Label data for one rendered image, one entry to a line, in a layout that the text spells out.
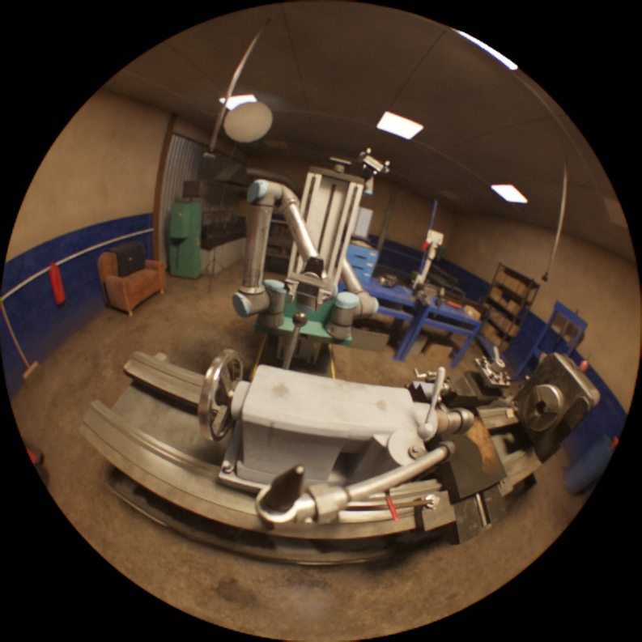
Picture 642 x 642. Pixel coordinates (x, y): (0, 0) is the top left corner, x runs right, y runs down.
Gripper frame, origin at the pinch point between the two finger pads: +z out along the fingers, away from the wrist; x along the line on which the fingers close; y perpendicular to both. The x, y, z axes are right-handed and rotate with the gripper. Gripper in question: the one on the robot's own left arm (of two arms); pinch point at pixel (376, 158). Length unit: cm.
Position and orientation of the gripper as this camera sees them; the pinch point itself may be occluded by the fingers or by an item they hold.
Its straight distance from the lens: 136.8
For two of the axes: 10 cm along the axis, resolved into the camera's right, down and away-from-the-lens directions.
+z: 0.0, 3.2, -9.5
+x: 8.3, 5.3, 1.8
